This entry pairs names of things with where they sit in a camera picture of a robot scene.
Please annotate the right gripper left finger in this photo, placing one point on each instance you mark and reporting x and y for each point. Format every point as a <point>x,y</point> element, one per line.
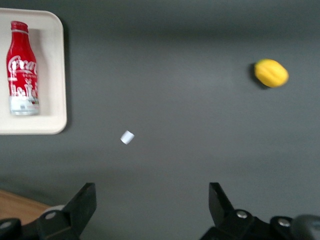
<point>72,215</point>

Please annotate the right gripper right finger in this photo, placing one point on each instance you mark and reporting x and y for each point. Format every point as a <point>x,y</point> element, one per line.
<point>225,220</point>

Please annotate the red coke bottle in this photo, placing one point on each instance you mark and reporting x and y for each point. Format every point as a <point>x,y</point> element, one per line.
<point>22,67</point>

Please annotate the beige rectangular tray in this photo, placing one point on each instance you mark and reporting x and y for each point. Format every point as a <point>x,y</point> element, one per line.
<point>53,75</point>

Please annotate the wooden drawer cabinet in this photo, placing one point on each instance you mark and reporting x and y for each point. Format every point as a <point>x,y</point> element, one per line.
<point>17,207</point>

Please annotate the small white cylinder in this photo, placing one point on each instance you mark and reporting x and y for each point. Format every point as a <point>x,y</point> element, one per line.
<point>127,137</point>

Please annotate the yellow lemon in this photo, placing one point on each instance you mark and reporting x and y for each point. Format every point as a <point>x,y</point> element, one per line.
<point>271,73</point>

